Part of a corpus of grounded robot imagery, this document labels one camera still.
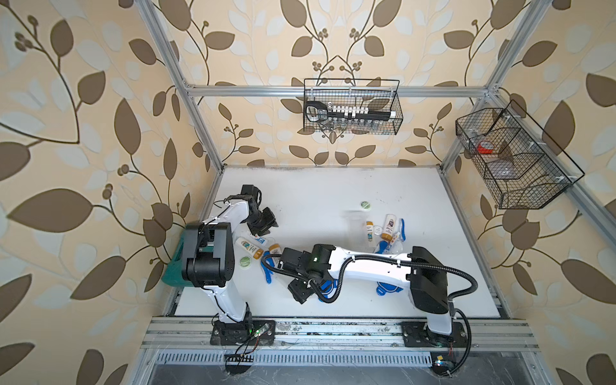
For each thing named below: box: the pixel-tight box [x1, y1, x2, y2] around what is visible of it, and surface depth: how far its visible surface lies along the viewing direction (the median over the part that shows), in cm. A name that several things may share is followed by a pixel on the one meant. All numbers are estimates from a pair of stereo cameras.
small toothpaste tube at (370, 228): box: [365, 220, 375, 243], surface depth 98 cm
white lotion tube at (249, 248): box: [234, 236, 264, 260], surface depth 93 cm
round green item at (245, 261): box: [239, 255, 252, 268], surface depth 91 cm
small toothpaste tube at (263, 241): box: [254, 235, 271, 248], surface depth 96 cm
